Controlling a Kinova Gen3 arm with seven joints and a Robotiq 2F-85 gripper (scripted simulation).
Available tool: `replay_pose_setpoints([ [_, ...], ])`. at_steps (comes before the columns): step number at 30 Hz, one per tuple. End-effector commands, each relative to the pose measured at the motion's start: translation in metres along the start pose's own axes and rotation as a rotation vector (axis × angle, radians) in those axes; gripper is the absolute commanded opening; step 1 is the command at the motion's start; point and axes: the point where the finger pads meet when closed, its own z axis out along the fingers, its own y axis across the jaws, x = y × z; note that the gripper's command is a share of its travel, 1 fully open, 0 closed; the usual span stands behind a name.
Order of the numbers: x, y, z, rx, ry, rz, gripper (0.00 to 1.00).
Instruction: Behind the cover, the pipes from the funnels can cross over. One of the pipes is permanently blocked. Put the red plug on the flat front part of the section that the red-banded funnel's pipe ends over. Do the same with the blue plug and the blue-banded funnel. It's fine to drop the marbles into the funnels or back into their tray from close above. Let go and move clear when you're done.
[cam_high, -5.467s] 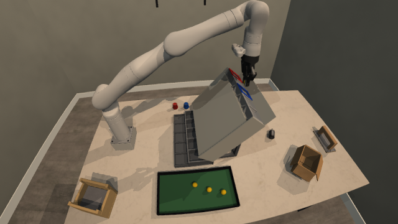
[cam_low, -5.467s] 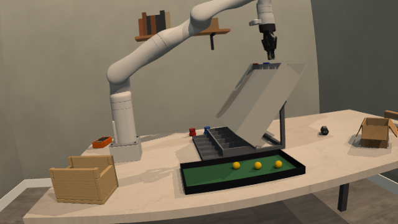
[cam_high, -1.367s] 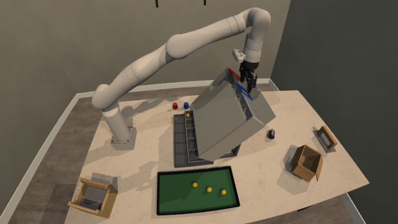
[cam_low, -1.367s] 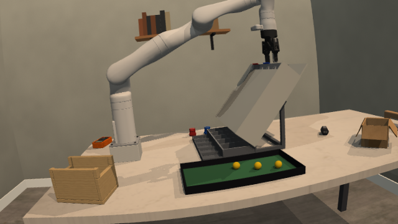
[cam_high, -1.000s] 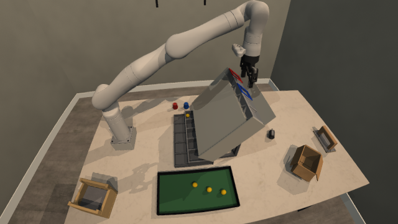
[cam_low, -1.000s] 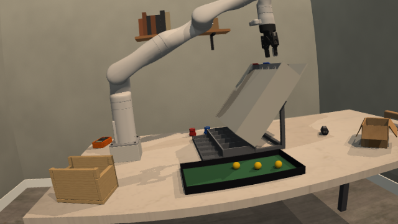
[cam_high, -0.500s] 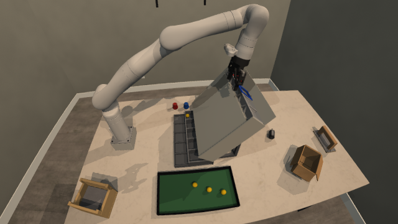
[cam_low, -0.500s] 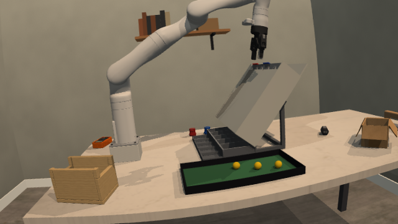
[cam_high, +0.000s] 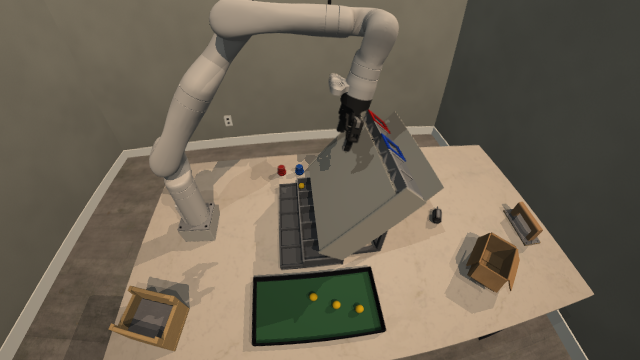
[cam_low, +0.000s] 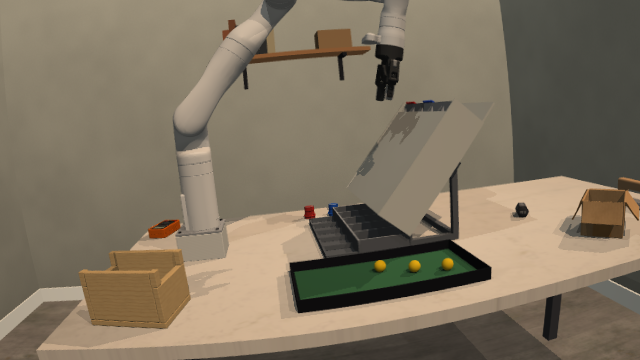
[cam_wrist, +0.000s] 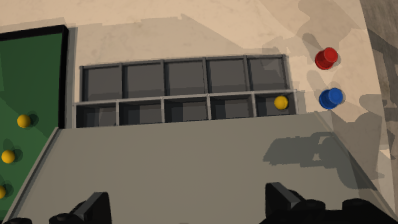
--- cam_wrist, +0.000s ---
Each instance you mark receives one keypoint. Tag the yellow ball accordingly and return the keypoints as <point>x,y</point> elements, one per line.
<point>8,156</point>
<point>2,191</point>
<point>281,102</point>
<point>23,121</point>

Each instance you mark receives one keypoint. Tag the blue plug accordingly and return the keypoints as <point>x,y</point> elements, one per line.
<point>329,99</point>

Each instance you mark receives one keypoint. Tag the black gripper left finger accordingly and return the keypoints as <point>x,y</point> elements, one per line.
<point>95,210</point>

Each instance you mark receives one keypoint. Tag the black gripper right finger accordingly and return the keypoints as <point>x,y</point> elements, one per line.
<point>354,211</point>

